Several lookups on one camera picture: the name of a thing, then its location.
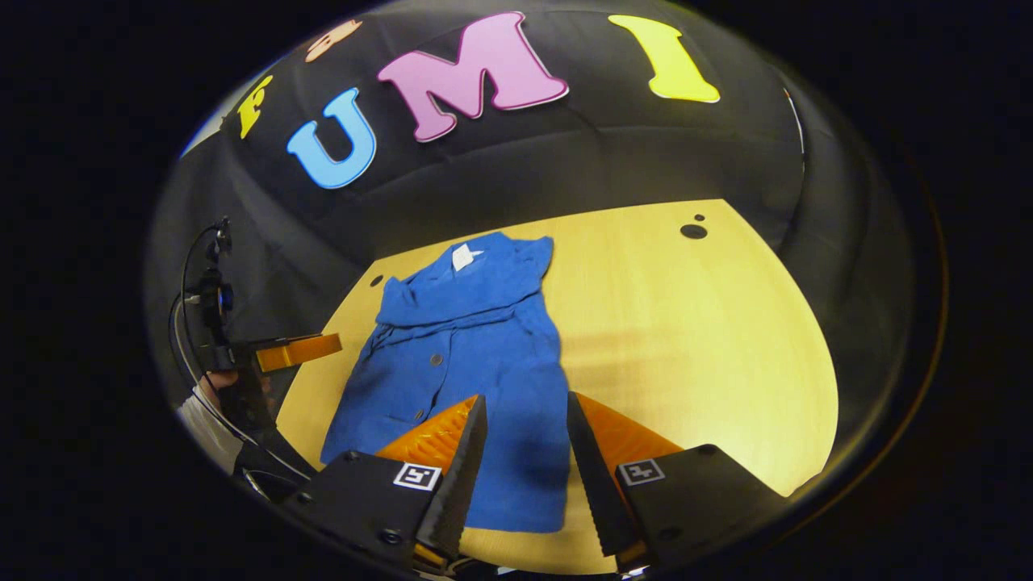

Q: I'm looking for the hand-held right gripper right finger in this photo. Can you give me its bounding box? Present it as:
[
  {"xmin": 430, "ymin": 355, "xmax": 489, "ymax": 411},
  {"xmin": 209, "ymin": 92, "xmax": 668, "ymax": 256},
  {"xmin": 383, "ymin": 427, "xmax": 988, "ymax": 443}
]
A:
[{"xmin": 567, "ymin": 391, "xmax": 788, "ymax": 570}]

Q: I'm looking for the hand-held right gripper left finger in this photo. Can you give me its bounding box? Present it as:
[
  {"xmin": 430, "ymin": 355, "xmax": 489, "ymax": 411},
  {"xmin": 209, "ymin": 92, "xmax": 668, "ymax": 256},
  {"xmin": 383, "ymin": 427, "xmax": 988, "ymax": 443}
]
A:
[{"xmin": 303, "ymin": 394, "xmax": 489, "ymax": 570}]

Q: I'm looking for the blue corduroy jacket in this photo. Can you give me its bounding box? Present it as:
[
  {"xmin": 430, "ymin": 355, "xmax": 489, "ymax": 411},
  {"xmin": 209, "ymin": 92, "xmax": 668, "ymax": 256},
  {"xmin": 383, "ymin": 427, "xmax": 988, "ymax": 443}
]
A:
[{"xmin": 321, "ymin": 232, "xmax": 572, "ymax": 533}]

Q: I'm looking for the black backdrop cloth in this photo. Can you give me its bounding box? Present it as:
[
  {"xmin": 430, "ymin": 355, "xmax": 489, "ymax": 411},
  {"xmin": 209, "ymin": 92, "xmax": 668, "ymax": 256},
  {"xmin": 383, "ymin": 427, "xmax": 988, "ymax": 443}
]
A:
[{"xmin": 145, "ymin": 0, "xmax": 917, "ymax": 493}]

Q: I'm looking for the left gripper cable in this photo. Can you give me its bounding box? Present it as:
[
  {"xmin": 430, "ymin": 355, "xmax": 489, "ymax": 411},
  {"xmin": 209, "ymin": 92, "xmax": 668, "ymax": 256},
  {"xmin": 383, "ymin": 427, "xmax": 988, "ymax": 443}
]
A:
[{"xmin": 168, "ymin": 224, "xmax": 316, "ymax": 485}]

